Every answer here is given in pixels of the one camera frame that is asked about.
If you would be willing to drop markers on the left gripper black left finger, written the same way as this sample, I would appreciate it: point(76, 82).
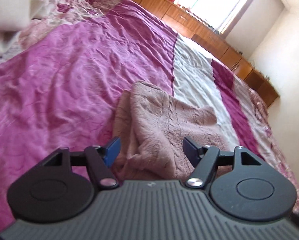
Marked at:
point(98, 161)

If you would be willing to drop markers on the wooden framed window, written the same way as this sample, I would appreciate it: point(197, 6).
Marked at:
point(214, 2)

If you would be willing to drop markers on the long wooden drawer cabinet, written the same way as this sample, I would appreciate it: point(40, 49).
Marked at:
point(192, 27)

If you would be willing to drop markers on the pink knitted sweater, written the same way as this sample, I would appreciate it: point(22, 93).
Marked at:
point(151, 126)

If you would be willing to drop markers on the pink white patchwork bedspread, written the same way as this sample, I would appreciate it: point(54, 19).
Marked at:
point(61, 82)

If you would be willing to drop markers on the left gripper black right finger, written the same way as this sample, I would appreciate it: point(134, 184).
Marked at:
point(205, 160)

